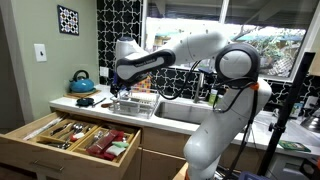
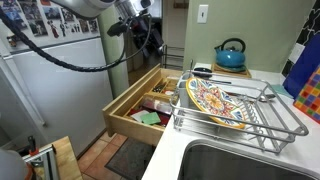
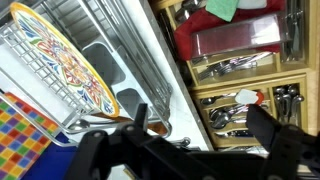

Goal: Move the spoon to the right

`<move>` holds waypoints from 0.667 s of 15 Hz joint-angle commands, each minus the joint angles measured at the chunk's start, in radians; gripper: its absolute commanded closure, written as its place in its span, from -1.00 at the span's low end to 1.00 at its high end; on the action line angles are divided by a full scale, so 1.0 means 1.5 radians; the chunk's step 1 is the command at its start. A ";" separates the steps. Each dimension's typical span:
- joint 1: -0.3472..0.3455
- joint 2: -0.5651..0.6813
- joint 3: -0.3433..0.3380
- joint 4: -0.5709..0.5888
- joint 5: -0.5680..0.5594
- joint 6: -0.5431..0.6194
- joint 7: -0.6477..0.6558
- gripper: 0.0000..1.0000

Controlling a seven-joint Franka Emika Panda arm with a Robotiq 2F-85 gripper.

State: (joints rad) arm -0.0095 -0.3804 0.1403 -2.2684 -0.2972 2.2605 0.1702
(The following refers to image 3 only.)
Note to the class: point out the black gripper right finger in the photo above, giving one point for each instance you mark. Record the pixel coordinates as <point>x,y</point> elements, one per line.
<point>263,125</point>

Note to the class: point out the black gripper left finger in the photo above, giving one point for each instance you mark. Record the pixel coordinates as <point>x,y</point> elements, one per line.
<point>141,116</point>

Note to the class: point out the brown wooden spoon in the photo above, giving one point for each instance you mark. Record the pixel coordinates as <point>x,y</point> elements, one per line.
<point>150,126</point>

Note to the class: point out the shiny metal spoon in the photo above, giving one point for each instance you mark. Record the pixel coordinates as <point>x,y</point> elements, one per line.
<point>78,124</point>

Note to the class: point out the bamboo cutlery organizer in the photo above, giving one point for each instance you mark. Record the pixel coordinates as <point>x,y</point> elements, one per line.
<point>233,75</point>

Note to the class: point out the light wooden kitchen drawer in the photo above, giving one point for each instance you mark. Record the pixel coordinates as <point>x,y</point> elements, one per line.
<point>313,83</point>

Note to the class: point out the clear plastic box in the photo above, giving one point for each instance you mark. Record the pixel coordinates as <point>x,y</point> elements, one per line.
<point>233,38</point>

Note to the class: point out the colourful floral ceramic plate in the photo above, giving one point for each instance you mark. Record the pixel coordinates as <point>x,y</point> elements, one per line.
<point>63,60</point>

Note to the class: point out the blue board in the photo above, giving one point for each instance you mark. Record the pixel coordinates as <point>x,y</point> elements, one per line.
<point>50,160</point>

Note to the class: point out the white cloth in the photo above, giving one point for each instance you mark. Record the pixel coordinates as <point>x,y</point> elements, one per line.
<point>251,3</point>

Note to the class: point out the green sponge cloth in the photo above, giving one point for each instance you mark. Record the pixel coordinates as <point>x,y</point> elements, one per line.
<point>221,8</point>

